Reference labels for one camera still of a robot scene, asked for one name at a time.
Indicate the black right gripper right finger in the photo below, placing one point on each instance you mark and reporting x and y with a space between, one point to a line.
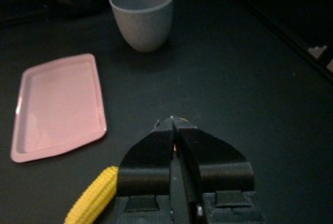
219 166

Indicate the pink rectangular plastic tray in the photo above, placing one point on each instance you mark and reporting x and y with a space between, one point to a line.
58 106

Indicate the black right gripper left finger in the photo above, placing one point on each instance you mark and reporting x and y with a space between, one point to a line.
145 163

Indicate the grey plastic cup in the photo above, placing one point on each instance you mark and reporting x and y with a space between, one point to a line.
144 13

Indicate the black table edge rail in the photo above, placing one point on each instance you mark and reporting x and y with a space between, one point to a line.
281 29

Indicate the yellow toy corn cob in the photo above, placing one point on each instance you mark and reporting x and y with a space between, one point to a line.
93 198

